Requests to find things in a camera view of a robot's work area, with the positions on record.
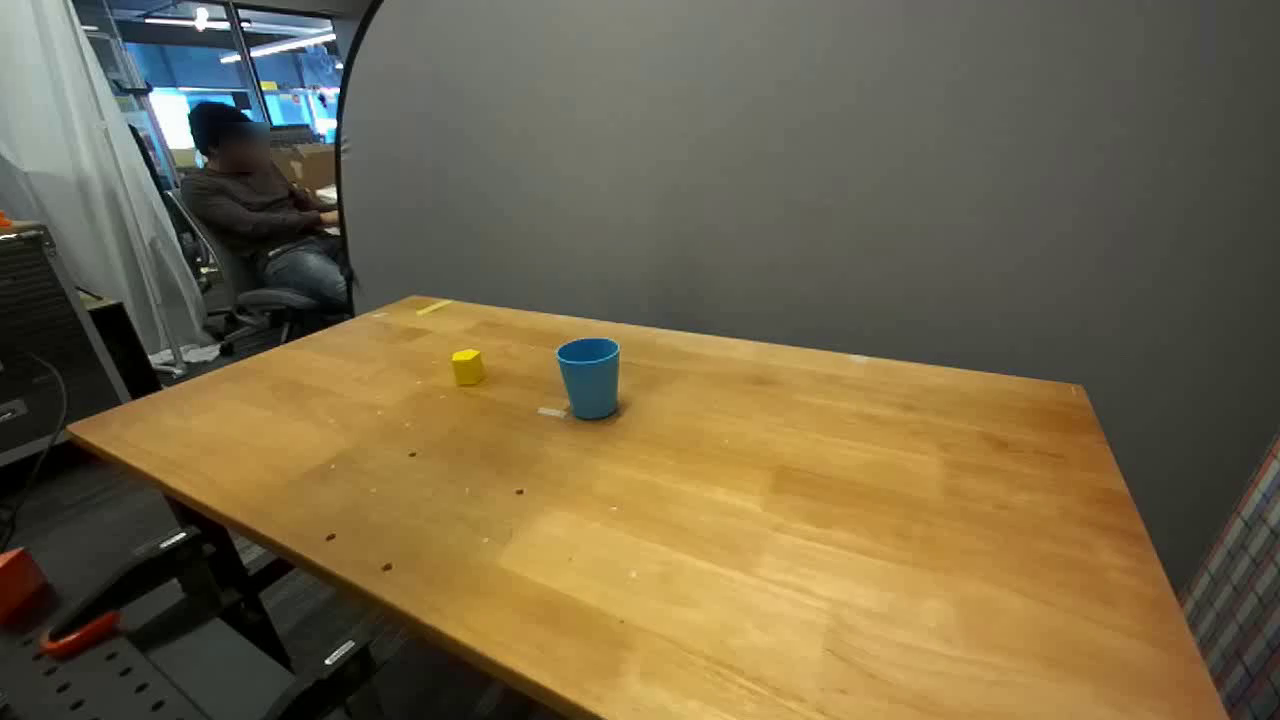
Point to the yellow block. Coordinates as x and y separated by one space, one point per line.
466 365

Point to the blue cup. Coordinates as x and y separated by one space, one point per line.
588 374

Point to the seated person in background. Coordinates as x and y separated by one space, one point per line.
257 214

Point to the office chair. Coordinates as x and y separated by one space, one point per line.
237 305

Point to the dark cabinet on left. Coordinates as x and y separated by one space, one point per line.
52 361

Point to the white curtain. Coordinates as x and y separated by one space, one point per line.
72 164

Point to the plaid fabric chair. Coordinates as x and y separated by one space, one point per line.
1235 603

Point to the orange clamp tool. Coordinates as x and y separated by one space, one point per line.
26 596

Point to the black table leg frame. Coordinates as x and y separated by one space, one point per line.
216 588

